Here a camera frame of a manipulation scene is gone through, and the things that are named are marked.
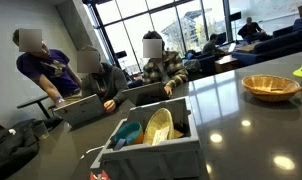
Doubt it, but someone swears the open white laptop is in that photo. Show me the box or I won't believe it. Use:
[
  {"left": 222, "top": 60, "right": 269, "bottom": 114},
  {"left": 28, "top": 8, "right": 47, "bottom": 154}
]
[{"left": 226, "top": 42, "right": 237, "bottom": 54}]

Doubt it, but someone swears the wooden coffee table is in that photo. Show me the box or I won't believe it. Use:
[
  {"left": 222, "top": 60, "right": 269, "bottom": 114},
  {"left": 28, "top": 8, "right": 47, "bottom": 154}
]
[{"left": 214, "top": 54, "right": 240, "bottom": 74}]

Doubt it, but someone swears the clear drinking glass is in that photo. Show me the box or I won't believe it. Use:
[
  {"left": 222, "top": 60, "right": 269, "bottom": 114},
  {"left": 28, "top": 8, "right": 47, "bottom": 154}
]
[{"left": 32, "top": 120, "right": 50, "bottom": 140}]

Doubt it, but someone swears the black jacket bag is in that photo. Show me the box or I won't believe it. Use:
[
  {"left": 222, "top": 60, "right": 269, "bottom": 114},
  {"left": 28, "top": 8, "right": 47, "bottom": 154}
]
[{"left": 0, "top": 118, "right": 64, "bottom": 180}]

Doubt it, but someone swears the grey backpack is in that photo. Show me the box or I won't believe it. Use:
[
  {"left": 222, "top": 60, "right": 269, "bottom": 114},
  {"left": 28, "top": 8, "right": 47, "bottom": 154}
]
[{"left": 183, "top": 58, "right": 202, "bottom": 75}]

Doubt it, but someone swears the person in plaid shirt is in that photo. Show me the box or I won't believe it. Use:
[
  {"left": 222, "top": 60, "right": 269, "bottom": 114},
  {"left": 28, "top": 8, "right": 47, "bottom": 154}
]
[{"left": 141, "top": 30, "right": 189, "bottom": 98}]

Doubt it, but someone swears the person in grey hoodie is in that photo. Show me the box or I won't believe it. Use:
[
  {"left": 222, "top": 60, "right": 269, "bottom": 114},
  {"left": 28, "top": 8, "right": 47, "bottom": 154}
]
[{"left": 76, "top": 45, "right": 129, "bottom": 114}]

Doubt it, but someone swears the distant seated person in black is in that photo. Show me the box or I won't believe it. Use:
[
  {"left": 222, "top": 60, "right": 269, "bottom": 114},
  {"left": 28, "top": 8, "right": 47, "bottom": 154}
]
[{"left": 237, "top": 16, "right": 267, "bottom": 43}]

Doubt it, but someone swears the red and white packet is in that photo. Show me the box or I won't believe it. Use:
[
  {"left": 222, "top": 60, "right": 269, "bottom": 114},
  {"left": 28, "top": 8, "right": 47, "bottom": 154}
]
[{"left": 89, "top": 169, "right": 111, "bottom": 180}]

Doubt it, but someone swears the round wicker basket bowl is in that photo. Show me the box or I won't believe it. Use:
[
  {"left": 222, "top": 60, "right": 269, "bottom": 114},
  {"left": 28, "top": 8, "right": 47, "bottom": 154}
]
[{"left": 241, "top": 74, "right": 302, "bottom": 103}]

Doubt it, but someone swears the white cable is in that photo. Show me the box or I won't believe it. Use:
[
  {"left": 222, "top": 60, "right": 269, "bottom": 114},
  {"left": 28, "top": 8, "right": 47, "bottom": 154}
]
[{"left": 80, "top": 145, "right": 105, "bottom": 160}]

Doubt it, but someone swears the person in purple shirt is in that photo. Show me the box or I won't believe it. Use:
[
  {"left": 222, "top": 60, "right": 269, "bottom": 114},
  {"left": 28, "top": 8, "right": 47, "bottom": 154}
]
[{"left": 12, "top": 28, "right": 83, "bottom": 108}]

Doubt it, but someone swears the white paper tag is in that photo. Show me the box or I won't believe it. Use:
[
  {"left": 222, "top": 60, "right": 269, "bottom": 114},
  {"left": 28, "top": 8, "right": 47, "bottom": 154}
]
[{"left": 151, "top": 125, "right": 171, "bottom": 147}]

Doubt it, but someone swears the grey plastic storage bin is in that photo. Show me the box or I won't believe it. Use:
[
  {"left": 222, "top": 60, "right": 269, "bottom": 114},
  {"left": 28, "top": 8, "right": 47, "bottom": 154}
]
[{"left": 90, "top": 96, "right": 207, "bottom": 180}]

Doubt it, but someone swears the teal plastic bowl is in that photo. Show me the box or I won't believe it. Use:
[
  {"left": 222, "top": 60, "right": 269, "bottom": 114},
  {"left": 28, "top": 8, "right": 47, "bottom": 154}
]
[{"left": 113, "top": 120, "right": 145, "bottom": 147}]

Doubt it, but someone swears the blue armchair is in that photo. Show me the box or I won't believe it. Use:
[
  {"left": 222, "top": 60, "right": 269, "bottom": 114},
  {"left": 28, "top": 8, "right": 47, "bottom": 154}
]
[{"left": 187, "top": 49, "right": 217, "bottom": 77}]

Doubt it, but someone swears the blue sofa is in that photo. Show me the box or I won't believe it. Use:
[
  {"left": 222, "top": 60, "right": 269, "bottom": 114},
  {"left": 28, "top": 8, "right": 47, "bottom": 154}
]
[{"left": 231, "top": 16, "right": 302, "bottom": 66}]

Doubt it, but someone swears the yellow plate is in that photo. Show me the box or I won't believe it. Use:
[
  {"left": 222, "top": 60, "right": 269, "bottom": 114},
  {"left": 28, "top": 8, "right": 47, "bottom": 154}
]
[{"left": 142, "top": 107, "right": 175, "bottom": 146}]

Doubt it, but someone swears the small black side table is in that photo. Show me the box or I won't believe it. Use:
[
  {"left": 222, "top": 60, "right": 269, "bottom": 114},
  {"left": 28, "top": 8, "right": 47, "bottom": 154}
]
[{"left": 16, "top": 94, "right": 52, "bottom": 119}]

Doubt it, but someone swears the large glass window wall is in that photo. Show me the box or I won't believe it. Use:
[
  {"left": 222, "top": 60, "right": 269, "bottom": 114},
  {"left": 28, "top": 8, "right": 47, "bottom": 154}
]
[{"left": 82, "top": 0, "right": 233, "bottom": 76}]

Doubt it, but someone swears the low wooden table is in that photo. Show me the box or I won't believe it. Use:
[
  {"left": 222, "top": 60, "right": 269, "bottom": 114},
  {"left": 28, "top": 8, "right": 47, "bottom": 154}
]
[{"left": 235, "top": 41, "right": 262, "bottom": 54}]

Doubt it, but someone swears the seated person in dark jacket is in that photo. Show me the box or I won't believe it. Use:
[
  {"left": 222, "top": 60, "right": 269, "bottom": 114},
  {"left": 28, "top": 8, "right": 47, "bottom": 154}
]
[{"left": 201, "top": 33, "right": 226, "bottom": 56}]

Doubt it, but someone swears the grey laptop with logo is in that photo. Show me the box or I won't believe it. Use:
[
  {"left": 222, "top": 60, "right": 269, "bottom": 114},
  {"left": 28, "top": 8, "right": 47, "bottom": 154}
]
[{"left": 53, "top": 93, "right": 106, "bottom": 127}]

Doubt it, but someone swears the orange plastic piece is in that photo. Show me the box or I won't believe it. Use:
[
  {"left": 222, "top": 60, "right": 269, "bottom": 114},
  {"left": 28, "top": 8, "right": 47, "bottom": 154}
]
[{"left": 173, "top": 129, "right": 185, "bottom": 139}]

